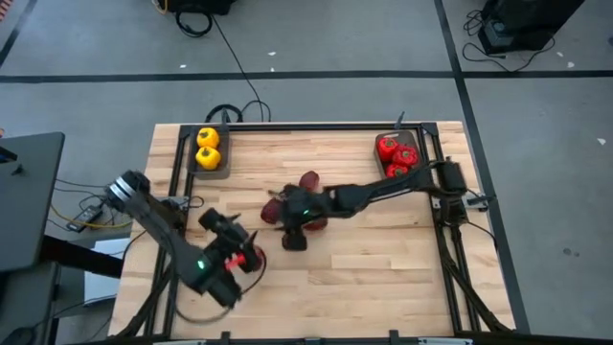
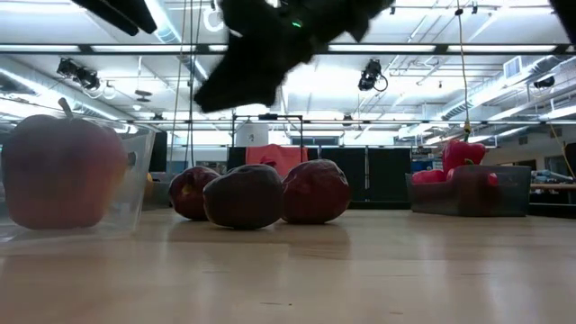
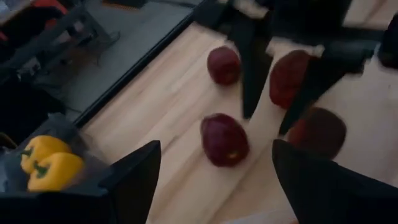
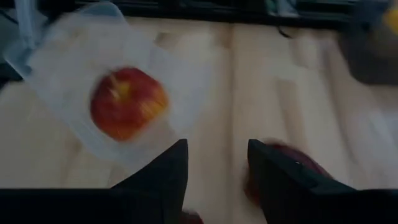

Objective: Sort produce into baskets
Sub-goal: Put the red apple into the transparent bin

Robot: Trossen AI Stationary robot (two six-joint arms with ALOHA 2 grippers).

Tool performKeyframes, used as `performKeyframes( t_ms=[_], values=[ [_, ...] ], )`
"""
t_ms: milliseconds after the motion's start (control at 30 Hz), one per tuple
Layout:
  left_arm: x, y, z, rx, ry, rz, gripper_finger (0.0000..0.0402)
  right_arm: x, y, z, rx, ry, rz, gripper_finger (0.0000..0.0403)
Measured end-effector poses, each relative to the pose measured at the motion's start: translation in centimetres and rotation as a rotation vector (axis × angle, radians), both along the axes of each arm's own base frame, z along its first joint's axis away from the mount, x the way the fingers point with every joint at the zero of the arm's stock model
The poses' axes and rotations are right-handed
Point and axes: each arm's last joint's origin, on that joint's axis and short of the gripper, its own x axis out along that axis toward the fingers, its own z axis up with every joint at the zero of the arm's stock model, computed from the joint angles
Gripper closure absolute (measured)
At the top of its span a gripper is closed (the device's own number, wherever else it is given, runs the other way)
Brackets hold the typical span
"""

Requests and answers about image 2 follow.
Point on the yellow bell pepper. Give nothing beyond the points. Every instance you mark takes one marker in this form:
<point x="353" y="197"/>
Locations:
<point x="148" y="185"/>

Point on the red bell pepper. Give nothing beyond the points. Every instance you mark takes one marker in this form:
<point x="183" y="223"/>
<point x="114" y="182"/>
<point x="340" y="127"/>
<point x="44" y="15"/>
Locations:
<point x="427" y="176"/>
<point x="492" y="179"/>
<point x="463" y="155"/>

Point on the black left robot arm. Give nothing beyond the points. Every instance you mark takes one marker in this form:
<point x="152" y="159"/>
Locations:
<point x="333" y="18"/>

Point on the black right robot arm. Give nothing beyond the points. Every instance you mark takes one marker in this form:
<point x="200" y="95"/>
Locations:
<point x="568" y="11"/>

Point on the dark grey plastic bin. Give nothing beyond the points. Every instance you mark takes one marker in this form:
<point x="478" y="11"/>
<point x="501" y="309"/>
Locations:
<point x="161" y="193"/>
<point x="468" y="198"/>

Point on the clear plastic bin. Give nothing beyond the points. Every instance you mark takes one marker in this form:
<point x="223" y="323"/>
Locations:
<point x="139" y="180"/>

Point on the black partition panel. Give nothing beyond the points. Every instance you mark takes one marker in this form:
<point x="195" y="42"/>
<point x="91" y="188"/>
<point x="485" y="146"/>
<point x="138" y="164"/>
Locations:
<point x="387" y="173"/>

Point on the wooden desk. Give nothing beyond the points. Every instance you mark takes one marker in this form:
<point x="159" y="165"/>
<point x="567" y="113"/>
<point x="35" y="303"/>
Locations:
<point x="553" y="186"/>

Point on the black ceiling camera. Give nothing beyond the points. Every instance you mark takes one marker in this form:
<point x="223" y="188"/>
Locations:
<point x="78" y="74"/>
<point x="371" y="74"/>

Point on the silver ceiling duct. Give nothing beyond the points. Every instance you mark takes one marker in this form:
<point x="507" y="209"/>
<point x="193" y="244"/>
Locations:
<point x="490" y="99"/>

